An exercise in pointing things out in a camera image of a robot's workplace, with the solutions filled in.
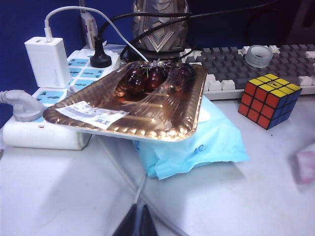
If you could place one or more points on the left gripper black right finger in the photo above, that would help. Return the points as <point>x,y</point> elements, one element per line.
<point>148,225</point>

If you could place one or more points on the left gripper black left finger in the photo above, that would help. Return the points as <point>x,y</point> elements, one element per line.
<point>129,225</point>

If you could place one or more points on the white wet wipe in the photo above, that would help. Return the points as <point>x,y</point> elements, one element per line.
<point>306,167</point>

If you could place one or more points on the light blue wet wipes pack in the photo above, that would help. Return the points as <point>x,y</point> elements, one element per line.
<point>209,137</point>

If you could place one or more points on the dark red cherry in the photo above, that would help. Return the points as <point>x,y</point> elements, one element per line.
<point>183,75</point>
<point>155,78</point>
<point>134,79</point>

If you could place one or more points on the gold foil fruit tray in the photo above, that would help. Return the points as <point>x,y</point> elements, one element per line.
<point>147,118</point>

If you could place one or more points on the white price label sticker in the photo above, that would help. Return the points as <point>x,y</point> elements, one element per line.
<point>98,115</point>

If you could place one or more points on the white power strip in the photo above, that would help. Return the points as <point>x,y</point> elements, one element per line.
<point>37,137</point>

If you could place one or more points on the grey power plug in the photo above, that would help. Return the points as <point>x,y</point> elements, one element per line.
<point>24,108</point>

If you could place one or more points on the black power plug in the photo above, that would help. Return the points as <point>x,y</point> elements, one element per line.
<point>101,60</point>

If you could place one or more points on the Rubik's cube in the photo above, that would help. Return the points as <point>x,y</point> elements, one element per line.
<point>265,103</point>

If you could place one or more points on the white and grey keyboard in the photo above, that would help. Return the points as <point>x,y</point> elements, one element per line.
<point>229,66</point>

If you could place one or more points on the white USB charger block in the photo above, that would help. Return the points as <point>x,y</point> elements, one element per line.
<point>46,64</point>

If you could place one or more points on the silver faceted figurine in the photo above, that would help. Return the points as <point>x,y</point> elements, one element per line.
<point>160,41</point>

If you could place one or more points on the clear adhesive tape roll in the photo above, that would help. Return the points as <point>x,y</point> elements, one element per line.
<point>251,62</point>

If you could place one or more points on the white plug adapter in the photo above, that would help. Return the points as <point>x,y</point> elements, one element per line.
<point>89,27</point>

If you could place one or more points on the black computer monitor with stand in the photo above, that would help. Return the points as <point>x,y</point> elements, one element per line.
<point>297,24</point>

